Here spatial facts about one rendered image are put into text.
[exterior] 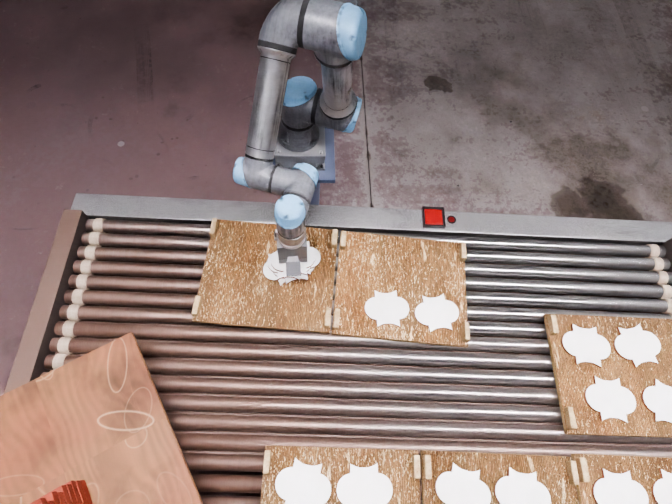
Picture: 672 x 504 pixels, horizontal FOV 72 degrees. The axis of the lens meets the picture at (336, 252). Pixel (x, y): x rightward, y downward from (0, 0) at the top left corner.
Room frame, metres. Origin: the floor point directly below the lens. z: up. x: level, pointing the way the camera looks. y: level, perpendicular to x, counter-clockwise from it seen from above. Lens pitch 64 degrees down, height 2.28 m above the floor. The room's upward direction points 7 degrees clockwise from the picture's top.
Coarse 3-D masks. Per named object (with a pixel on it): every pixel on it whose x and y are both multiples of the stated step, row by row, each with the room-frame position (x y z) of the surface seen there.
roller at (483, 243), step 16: (96, 224) 0.66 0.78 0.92; (112, 224) 0.67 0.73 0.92; (128, 224) 0.67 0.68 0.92; (144, 224) 0.68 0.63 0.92; (160, 224) 0.69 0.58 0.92; (176, 224) 0.70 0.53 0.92; (192, 224) 0.71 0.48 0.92; (208, 224) 0.72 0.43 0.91; (448, 240) 0.76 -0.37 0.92; (464, 240) 0.77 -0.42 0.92; (480, 240) 0.78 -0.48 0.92; (496, 240) 0.78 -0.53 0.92; (512, 240) 0.79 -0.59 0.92; (528, 240) 0.80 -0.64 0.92; (544, 240) 0.81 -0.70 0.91; (640, 256) 0.80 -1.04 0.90; (656, 256) 0.81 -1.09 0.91
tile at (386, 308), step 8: (376, 296) 0.52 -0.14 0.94; (384, 296) 0.52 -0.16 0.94; (392, 296) 0.53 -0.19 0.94; (368, 304) 0.49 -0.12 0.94; (376, 304) 0.50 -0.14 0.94; (384, 304) 0.50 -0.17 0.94; (392, 304) 0.50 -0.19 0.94; (400, 304) 0.50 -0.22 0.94; (368, 312) 0.47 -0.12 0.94; (376, 312) 0.47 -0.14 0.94; (384, 312) 0.47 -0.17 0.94; (392, 312) 0.48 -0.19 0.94; (400, 312) 0.48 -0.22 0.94; (408, 312) 0.48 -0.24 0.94; (376, 320) 0.45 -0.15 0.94; (384, 320) 0.45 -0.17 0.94; (392, 320) 0.45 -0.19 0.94
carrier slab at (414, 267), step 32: (352, 256) 0.65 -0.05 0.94; (384, 256) 0.66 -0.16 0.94; (416, 256) 0.68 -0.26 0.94; (448, 256) 0.69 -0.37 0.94; (352, 288) 0.54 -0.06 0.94; (384, 288) 0.55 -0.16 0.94; (416, 288) 0.57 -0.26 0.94; (448, 288) 0.58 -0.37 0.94; (352, 320) 0.44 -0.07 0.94; (416, 320) 0.46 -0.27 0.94
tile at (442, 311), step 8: (424, 296) 0.54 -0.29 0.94; (440, 296) 0.55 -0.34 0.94; (424, 304) 0.51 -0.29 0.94; (432, 304) 0.52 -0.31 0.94; (440, 304) 0.52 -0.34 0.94; (448, 304) 0.52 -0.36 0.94; (416, 312) 0.49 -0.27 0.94; (424, 312) 0.49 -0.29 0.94; (432, 312) 0.49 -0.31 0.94; (440, 312) 0.49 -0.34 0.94; (448, 312) 0.50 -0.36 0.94; (456, 312) 0.50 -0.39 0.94; (424, 320) 0.46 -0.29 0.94; (432, 320) 0.47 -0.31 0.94; (440, 320) 0.47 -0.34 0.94; (448, 320) 0.47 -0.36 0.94; (432, 328) 0.44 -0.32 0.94; (440, 328) 0.45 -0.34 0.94; (448, 328) 0.45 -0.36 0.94
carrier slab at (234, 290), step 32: (224, 224) 0.71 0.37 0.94; (256, 224) 0.72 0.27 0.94; (224, 256) 0.60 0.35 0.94; (256, 256) 0.61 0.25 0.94; (224, 288) 0.49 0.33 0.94; (256, 288) 0.50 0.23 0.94; (288, 288) 0.52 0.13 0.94; (320, 288) 0.53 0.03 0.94; (192, 320) 0.38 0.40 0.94; (224, 320) 0.39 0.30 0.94; (256, 320) 0.40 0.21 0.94; (288, 320) 0.41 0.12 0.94; (320, 320) 0.43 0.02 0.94
